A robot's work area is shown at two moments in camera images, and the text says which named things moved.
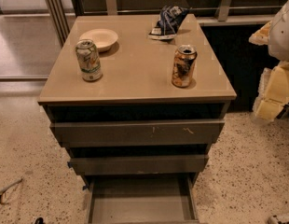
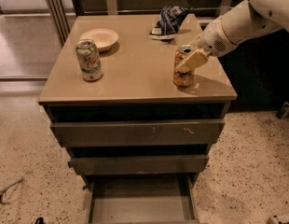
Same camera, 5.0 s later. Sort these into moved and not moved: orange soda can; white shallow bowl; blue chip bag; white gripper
Moved: white gripper
Not moved: orange soda can; white shallow bowl; blue chip bag
